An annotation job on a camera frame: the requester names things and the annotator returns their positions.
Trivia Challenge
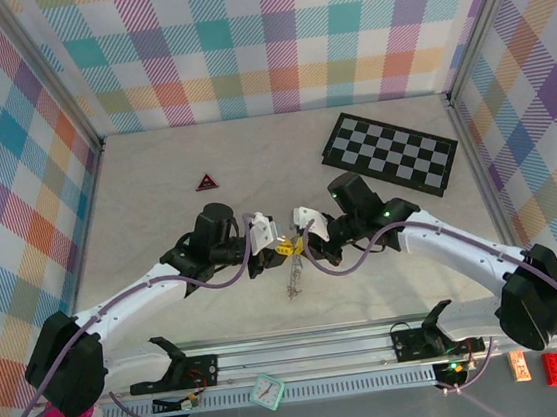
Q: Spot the aluminium side rail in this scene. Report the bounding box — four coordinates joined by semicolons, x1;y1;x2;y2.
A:
445;89;545;316
39;137;131;363

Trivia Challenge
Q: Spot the small wooden block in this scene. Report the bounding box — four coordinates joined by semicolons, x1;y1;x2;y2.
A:
506;348;534;384

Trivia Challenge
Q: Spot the silver keyring chain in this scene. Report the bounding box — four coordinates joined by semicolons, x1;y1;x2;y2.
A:
278;235;313;302

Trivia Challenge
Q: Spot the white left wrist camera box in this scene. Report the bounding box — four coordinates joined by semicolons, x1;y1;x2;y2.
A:
247;210;282;253

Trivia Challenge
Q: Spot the slotted grey cable duct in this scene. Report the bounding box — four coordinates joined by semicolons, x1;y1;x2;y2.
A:
102;367;438;417

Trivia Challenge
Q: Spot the aluminium frame post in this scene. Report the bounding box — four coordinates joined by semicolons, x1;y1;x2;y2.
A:
434;0;544;106
0;0;108;163

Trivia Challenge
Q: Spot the black and white chessboard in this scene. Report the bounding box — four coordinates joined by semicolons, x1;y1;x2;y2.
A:
315;99;465;211

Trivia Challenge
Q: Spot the teal square clock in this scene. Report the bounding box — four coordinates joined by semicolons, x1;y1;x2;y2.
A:
246;370;288;414

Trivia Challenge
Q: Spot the small black controller board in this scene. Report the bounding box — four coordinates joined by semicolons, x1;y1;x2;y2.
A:
434;358;470;389
151;388;205;416

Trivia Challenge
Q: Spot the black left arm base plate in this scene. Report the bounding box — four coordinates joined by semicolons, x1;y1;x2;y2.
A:
174;353;223;391

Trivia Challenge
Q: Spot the red toy brick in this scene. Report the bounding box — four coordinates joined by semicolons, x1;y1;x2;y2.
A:
541;351;557;389

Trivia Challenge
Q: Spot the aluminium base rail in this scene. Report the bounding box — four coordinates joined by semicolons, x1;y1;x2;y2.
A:
98;301;557;405

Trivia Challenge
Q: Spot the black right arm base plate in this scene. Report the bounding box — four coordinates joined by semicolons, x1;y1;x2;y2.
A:
390;318;487;363

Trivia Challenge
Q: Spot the red and black triangle piece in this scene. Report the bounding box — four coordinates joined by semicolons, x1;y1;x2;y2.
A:
192;171;221;193

